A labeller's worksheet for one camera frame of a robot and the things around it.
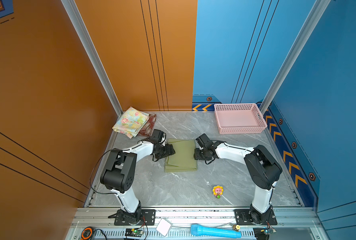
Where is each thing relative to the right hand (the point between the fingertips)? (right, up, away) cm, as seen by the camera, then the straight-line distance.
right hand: (195, 156), depth 95 cm
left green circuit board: (-31, -31, -24) cm, 50 cm away
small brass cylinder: (+17, -27, -27) cm, 42 cm away
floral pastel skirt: (-44, +22, +11) cm, 51 cm away
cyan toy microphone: (-2, -27, -28) cm, 39 cm away
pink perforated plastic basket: (+37, +26, +23) cm, 51 cm away
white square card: (-17, -28, -25) cm, 41 cm away
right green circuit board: (+33, -30, -25) cm, 51 cm away
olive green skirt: (-7, -2, -3) cm, 8 cm away
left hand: (-15, +3, 0) cm, 15 cm away
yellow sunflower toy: (+11, -14, -17) cm, 25 cm away
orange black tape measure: (-51, -29, -28) cm, 65 cm away
